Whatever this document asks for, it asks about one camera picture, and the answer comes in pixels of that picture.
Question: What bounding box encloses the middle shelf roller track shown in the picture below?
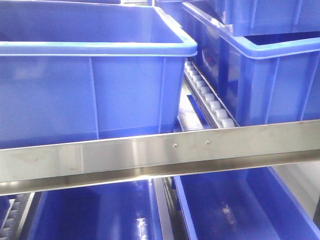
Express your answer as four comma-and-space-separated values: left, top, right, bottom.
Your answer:
184, 60, 239, 129

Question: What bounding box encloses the blue bin bottom left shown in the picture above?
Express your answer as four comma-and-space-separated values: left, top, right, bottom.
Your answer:
27, 180, 163, 240

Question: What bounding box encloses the blue bin middle left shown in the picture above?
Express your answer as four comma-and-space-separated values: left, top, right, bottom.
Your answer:
0, 0, 197, 149

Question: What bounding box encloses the blue bin middle right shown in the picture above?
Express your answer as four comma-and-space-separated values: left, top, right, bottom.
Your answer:
182, 0, 320, 126

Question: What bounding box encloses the blue bin bottom right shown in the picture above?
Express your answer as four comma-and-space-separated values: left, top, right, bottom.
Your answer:
173, 167, 320, 240

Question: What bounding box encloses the blue bin upper right stacked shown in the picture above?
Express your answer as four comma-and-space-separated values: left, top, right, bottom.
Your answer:
209, 0, 320, 37

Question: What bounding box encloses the steel lower shelf beam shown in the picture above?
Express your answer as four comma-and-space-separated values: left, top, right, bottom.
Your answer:
0, 120, 320, 195

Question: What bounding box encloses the bottom left roller track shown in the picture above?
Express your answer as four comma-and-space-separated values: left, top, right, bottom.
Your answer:
0, 193, 35, 240

